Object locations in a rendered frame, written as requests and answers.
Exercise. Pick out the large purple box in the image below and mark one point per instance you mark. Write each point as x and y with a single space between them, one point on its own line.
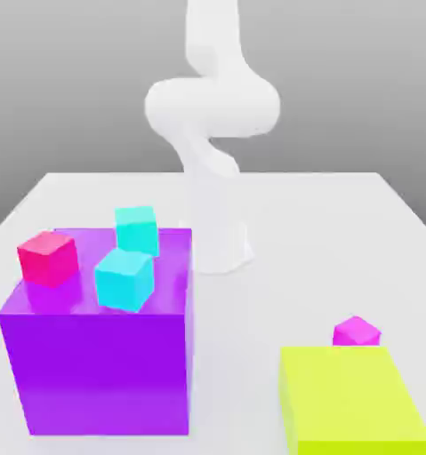
102 369

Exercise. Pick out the small turquoise cube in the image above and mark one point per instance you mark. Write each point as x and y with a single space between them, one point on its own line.
138 229

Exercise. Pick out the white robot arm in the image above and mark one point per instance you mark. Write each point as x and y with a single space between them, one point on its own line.
212 106

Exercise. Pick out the small red cube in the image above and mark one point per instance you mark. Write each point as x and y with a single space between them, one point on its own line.
47 259

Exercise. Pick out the small magenta cube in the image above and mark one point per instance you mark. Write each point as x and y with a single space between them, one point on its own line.
356 332

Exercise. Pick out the large yellow box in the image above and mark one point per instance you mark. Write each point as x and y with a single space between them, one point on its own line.
351 394

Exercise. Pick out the small cyan cube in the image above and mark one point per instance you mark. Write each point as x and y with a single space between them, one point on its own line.
123 280

